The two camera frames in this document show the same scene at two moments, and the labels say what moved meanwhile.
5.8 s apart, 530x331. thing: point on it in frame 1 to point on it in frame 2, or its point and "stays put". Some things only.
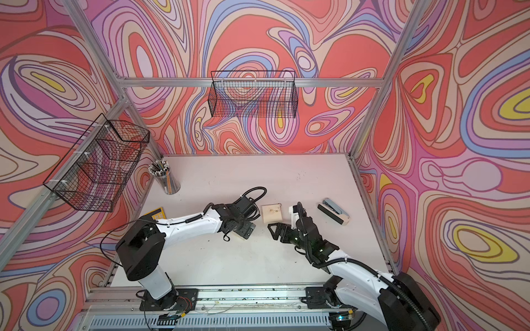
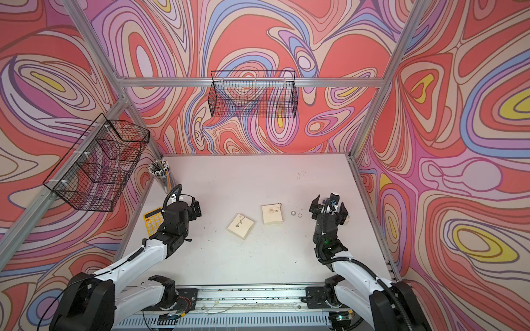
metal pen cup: (161, 169) stays put
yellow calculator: (161, 215) stays put
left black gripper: (249, 229) to (190, 210)
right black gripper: (287, 229) to (316, 209)
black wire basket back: (253, 94) stays put
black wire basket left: (96, 172) stays put
